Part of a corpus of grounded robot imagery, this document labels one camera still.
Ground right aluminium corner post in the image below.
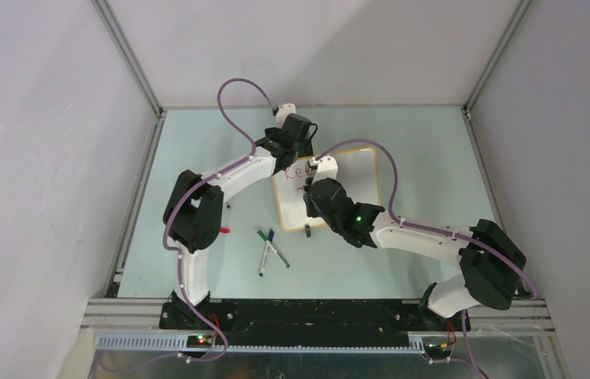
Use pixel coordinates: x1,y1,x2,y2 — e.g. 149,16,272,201
462,0,534,120

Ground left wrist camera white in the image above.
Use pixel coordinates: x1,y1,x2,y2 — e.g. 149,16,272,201
272,103,296,129

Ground aluminium frame rail front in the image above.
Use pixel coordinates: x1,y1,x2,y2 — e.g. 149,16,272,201
81,298,555,336

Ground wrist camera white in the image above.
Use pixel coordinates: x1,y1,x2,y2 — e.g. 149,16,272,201
307,156,338,184
272,103,296,129

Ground blue marker pen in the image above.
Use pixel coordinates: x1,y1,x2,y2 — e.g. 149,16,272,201
257,229,274,276

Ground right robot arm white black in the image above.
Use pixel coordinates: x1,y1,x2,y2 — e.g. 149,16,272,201
303,178,527,330

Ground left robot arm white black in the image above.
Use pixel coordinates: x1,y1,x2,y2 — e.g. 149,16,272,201
163,113,318,329

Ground grey cable duct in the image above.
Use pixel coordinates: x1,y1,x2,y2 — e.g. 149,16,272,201
96,333,425,355

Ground left aluminium corner post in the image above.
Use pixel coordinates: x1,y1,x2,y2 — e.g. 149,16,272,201
91,0,163,118

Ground whiteboard with orange frame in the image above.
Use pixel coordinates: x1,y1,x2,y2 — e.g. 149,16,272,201
273,147,381,232

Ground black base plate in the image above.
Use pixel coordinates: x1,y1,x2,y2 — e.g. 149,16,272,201
159,297,470,347

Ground aluminium corner post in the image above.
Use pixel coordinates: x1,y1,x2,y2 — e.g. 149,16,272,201
462,0,534,120
91,0,163,118

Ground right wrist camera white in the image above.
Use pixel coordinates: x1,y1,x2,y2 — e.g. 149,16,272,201
307,156,338,184

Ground green marker pen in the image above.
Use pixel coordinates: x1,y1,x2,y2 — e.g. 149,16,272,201
270,240,291,268

